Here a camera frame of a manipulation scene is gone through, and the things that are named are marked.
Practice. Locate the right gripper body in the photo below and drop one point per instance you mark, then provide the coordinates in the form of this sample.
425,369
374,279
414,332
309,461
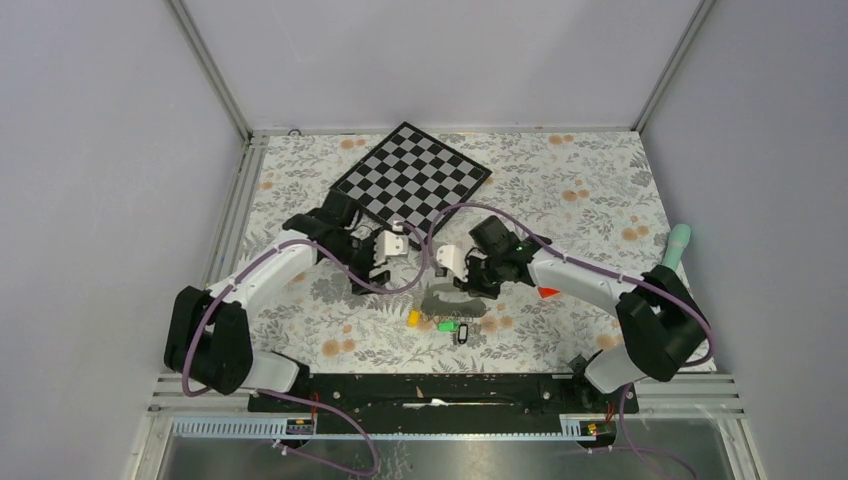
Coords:
484,270

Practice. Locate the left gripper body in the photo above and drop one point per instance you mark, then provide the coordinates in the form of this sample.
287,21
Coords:
359,256

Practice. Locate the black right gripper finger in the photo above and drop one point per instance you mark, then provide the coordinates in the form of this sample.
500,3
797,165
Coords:
464,287
490,291

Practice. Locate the grey metal key holder plate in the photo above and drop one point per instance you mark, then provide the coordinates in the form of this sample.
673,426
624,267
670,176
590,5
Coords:
443,300

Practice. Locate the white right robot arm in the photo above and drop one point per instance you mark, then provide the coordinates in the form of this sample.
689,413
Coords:
662,326

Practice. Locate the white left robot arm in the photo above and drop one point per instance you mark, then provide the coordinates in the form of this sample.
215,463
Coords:
209,338

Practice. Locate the green key tag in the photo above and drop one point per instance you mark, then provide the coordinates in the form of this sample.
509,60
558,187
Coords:
448,326

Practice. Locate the red key tag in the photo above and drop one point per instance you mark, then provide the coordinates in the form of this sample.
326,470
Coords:
546,292

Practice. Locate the black and silver chessboard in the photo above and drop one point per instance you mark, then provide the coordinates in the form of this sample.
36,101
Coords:
411,176

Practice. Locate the floral table mat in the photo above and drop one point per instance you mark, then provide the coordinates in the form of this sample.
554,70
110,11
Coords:
592,193

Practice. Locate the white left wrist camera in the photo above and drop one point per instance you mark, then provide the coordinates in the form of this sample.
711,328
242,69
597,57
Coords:
391,242

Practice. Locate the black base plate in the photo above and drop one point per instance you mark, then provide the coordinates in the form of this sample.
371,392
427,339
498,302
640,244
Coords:
446,404

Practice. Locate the mint green handle tool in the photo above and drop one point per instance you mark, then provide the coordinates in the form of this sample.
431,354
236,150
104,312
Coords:
677,241

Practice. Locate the aluminium frame rails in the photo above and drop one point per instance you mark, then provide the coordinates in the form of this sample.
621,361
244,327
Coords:
227,245

